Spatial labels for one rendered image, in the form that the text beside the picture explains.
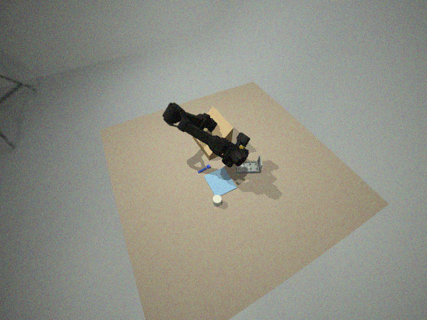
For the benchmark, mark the light blue square mat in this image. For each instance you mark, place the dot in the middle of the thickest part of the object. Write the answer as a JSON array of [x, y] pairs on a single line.
[[220, 182]]

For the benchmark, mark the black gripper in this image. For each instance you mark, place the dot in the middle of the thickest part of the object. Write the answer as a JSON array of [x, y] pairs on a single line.
[[243, 140]]

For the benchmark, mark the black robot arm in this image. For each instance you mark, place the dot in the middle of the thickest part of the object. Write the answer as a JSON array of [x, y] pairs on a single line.
[[195, 124]]

